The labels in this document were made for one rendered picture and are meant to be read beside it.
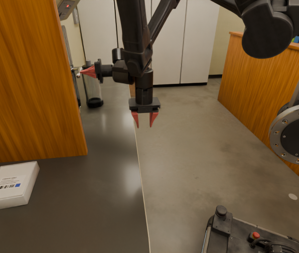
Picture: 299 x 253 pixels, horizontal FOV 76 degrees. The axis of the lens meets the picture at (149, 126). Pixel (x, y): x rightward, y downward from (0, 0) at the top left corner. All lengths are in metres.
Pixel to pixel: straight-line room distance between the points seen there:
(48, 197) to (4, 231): 0.13
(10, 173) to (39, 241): 0.28
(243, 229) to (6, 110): 1.43
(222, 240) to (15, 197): 1.16
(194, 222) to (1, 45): 1.60
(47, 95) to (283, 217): 1.91
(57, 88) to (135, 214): 0.47
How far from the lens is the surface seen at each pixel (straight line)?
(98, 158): 0.81
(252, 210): 1.97
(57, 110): 0.75
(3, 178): 0.81
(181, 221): 1.74
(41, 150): 0.87
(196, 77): 4.31
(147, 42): 0.54
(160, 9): 0.99
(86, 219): 0.64
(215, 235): 1.45
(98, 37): 3.88
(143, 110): 0.62
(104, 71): 0.94
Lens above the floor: 1.46
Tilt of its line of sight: 32 degrees down
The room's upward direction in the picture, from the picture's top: straight up
